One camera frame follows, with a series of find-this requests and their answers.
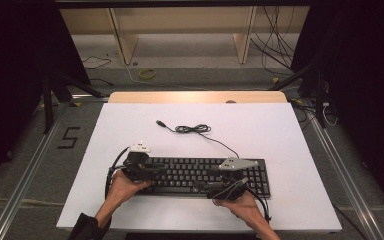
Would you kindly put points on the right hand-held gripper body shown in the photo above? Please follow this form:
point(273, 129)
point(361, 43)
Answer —
point(231, 181)

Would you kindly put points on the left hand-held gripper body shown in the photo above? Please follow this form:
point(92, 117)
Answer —
point(136, 163)

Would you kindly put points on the black computer keyboard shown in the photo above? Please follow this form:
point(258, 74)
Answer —
point(186, 173)

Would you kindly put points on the person's left hand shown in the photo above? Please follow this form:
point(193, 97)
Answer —
point(125, 188)

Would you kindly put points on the person's right hand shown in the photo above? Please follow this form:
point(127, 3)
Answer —
point(245, 206)

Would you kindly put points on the light wooden table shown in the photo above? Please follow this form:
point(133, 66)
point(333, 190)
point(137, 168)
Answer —
point(180, 97)

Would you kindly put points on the small brown round object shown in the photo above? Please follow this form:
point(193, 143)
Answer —
point(230, 101)

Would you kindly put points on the person's dark sleeve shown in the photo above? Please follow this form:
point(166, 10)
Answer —
point(86, 228)

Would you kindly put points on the yellow floor tape piece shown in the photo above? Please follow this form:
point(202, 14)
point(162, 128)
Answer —
point(76, 104)
point(275, 80)

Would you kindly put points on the yellow tape roll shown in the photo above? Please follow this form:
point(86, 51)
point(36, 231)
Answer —
point(141, 74)

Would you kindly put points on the black metal stand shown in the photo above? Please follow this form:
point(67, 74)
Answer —
point(48, 106)
point(320, 100)

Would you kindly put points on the light wooden shelf unit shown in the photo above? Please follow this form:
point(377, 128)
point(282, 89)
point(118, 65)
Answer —
point(126, 43)

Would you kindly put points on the black curtain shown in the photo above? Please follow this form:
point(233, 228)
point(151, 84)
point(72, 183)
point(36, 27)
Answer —
point(10, 66)
point(373, 83)

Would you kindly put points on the black overhead beam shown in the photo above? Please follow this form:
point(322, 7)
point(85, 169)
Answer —
point(180, 2)

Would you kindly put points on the aluminium floor rail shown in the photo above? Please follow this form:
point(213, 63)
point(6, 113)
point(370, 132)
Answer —
point(26, 178)
point(345, 176)

